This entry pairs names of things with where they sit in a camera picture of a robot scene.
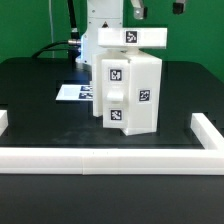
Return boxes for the white cabinet door panel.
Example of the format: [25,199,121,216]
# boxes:
[102,59,129,128]

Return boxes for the white U-shaped fence frame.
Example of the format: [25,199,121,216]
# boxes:
[0,113,224,175]

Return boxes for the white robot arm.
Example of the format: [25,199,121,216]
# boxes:
[76,0,168,66]

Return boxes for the white cabinet top block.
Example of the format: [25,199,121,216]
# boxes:
[98,28,167,49]

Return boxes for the white cabinet body box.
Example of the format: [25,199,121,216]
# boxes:
[91,50,162,135]

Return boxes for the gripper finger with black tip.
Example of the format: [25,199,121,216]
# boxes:
[130,0,147,20]
[173,0,187,14]

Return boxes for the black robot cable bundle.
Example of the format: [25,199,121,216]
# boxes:
[31,0,83,59]

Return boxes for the white marker base plate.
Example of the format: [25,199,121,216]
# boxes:
[56,84,93,101]

